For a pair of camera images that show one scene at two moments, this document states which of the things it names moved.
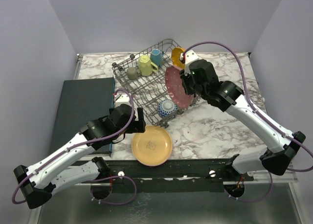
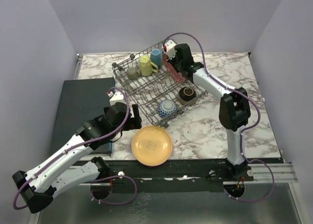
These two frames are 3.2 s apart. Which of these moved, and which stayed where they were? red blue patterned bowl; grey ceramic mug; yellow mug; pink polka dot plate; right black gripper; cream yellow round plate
Moved: right black gripper; pink polka dot plate
Stayed: cream yellow round plate; yellow mug; red blue patterned bowl; grey ceramic mug
